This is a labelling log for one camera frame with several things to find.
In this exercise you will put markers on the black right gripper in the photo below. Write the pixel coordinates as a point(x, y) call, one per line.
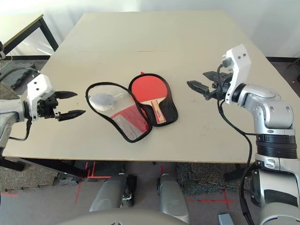
point(225, 89)

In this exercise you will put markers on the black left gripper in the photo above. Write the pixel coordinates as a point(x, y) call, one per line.
point(48, 106)

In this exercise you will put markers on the red ping-pong paddle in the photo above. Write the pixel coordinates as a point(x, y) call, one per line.
point(147, 87)

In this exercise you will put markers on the red black paddle case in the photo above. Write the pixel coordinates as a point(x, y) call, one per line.
point(131, 131)

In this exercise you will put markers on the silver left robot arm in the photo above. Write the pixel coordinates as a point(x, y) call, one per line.
point(9, 110)

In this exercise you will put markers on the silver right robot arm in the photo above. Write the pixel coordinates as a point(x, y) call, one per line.
point(276, 112)

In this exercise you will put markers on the black foam floor tile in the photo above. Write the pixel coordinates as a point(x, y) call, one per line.
point(20, 80)

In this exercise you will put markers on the black table base bar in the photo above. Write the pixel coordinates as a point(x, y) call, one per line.
point(51, 166)
point(234, 176)

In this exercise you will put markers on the speckled dark floor mat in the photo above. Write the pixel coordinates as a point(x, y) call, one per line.
point(206, 180)
point(25, 178)

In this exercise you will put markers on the black chair base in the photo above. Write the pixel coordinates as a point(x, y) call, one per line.
point(294, 70)

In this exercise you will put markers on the grey robot left leg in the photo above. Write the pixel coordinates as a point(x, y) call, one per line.
point(110, 192)

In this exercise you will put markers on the grey robot leg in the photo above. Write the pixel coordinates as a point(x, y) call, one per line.
point(172, 197)
point(110, 192)

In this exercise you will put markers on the grey robot right leg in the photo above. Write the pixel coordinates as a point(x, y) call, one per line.
point(172, 197)

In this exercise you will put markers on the grey robot torso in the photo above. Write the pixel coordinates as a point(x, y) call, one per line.
point(122, 219)

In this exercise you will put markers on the small grey box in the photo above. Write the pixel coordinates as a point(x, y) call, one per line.
point(225, 219)

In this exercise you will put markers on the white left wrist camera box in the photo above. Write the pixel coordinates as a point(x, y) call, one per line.
point(38, 86)

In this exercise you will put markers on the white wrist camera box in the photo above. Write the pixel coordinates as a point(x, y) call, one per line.
point(239, 58)
point(38, 86)

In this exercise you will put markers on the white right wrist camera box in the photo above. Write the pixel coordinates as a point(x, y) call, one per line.
point(239, 58)

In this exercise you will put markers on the side table with black frame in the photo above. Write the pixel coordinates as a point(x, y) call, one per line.
point(21, 30)

